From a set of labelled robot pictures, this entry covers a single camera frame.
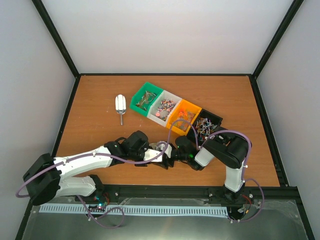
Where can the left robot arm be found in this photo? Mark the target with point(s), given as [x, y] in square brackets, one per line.
[50, 177]

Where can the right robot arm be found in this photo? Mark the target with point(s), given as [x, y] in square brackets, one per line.
[231, 148]

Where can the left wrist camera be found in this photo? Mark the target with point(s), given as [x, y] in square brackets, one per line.
[154, 155]

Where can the orange candy bin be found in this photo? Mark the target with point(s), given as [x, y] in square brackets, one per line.
[187, 111]

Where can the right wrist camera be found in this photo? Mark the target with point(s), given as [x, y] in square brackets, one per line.
[166, 148]

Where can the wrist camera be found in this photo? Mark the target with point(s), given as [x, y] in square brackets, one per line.
[166, 148]
[154, 155]

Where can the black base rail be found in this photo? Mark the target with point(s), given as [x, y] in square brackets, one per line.
[214, 194]

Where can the light blue cable duct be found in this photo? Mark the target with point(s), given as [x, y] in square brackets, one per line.
[136, 210]

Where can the white candy bin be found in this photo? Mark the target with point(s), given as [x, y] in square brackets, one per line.
[163, 107]

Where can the green candy bin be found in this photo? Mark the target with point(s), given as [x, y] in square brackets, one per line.
[143, 99]

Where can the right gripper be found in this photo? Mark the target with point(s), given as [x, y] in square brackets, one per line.
[166, 162]

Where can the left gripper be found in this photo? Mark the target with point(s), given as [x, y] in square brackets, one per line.
[143, 164]

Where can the metal scoop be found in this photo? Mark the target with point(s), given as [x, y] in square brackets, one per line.
[120, 106]

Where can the clear plastic jar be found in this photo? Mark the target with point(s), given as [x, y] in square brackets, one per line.
[157, 147]

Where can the black candy bin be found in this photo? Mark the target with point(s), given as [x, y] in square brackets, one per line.
[205, 124]

